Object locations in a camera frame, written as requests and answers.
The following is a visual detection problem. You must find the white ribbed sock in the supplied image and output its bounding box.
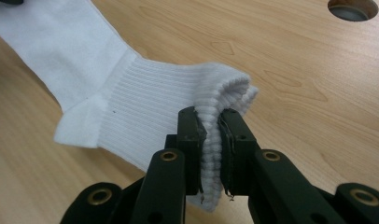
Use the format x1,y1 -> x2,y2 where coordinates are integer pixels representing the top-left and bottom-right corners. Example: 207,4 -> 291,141
0,0 -> 260,214

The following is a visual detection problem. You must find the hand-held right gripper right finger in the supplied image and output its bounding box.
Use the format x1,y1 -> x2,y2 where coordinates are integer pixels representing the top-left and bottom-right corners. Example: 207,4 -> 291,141
218,108 -> 260,198

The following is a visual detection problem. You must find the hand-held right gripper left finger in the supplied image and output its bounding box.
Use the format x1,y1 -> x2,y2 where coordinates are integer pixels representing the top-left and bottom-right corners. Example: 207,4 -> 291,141
164,105 -> 208,196

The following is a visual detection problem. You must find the round table cable hole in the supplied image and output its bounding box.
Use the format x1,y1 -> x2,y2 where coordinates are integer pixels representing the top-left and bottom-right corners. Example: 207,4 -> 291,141
327,0 -> 379,22

